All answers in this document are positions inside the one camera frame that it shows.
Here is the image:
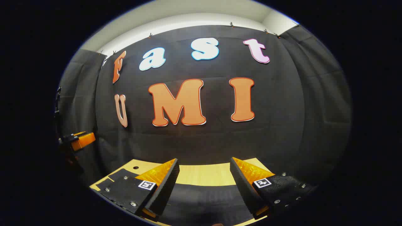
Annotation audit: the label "black backdrop cloth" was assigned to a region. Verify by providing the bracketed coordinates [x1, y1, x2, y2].
[57, 24, 352, 189]

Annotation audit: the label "dark blue jeans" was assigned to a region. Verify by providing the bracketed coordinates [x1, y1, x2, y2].
[94, 169, 256, 226]

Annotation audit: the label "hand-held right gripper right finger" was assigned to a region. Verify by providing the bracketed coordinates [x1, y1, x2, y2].
[230, 157, 315, 220]

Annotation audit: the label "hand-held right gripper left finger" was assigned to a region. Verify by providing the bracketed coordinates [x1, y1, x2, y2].
[96, 158, 180, 219]

